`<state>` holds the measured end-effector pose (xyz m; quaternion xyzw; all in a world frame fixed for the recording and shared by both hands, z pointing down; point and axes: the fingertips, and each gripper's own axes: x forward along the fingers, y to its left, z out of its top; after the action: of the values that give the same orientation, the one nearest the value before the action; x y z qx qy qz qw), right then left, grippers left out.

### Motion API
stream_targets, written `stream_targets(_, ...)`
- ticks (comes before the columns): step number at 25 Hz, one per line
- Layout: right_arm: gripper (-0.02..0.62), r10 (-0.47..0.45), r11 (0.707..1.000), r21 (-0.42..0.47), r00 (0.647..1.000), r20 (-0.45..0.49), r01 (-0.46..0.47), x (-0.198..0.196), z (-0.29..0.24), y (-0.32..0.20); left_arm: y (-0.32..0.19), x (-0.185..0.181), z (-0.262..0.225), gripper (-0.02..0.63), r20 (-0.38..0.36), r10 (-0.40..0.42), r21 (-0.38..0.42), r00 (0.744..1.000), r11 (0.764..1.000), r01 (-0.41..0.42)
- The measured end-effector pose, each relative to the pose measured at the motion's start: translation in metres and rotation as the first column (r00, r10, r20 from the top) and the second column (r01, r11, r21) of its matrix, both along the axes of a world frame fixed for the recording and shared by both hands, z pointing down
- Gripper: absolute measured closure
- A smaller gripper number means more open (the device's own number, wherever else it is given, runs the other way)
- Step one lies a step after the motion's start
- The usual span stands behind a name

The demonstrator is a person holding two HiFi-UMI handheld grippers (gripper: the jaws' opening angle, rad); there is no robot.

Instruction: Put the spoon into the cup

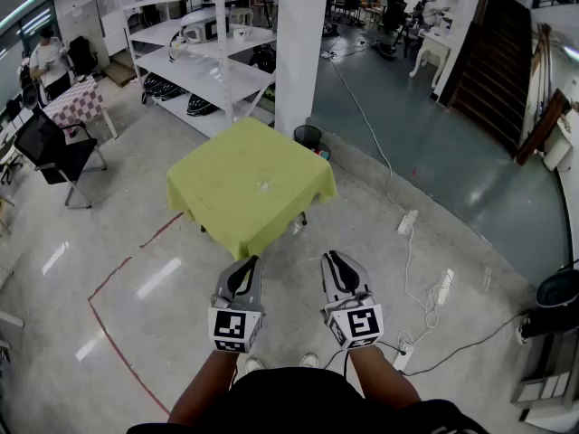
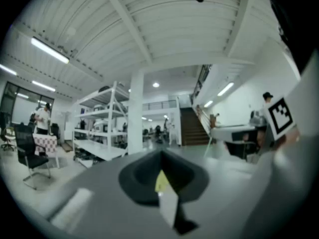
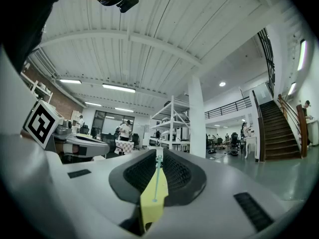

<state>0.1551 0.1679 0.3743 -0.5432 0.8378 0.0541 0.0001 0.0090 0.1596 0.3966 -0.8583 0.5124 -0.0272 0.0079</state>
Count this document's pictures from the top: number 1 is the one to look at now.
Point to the waste bin with colourful rubbish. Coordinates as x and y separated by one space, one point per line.
324 151

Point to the white pillar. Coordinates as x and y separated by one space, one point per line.
300 48

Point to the white rounded device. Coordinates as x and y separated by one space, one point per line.
199 27

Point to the black swivel chair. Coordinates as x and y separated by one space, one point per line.
394 12

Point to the person's left white shoe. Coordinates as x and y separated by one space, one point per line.
253 364

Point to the black high-back chair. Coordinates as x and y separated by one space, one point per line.
82 54

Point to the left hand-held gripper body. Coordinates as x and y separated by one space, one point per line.
233 326

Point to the dark wooden staircase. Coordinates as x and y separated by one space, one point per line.
493 70

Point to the black mesh waste bin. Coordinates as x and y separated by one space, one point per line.
307 136

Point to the person's black clothing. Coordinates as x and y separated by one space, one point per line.
298 405

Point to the black bag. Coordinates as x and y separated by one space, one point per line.
263 58

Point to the brown wooden plank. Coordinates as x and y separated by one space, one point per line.
545 125

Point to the grey metal rack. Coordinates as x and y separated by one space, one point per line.
549 378

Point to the white metal shelf rack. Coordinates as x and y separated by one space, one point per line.
203 75

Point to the white mug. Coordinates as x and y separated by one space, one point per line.
241 34

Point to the white power strip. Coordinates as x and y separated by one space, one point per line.
402 355
446 280
407 222

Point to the person's white shoe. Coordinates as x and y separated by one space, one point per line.
310 360
253 364

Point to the white carved-leg desk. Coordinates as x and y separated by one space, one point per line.
436 43

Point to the person's right forearm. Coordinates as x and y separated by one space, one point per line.
384 382

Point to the table with yellow-green cloth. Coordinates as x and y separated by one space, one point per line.
235 188

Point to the checkered cloth table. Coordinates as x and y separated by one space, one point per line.
77 102

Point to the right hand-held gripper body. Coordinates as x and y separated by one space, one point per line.
359 323

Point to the black round device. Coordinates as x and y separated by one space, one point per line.
558 292

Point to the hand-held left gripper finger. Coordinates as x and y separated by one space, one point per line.
224 280
258 287

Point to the small clear glass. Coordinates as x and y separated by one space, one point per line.
265 185

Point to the person's right white shoe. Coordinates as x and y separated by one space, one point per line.
310 360

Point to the person's left forearm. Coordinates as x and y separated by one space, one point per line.
208 389

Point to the white box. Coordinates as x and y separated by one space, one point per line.
558 147

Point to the black striped helmet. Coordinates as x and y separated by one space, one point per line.
202 105
160 87

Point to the black mesh office chair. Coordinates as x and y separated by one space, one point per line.
45 147

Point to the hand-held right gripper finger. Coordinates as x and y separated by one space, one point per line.
329 280
362 276

